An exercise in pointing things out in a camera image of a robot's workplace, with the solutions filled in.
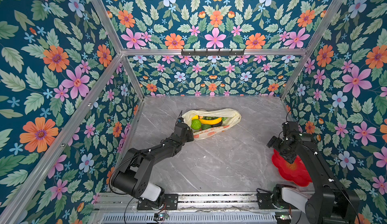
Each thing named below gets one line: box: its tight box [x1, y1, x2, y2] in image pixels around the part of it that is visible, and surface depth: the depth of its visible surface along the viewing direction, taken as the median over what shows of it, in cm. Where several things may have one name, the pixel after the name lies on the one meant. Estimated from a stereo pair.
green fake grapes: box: [202, 116, 220, 121], surface depth 103 cm
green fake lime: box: [190, 119, 203, 131], surface depth 100 cm
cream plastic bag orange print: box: [181, 107, 242, 130], surface depth 96 cm
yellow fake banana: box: [198, 117, 223, 125], surface depth 100 cm
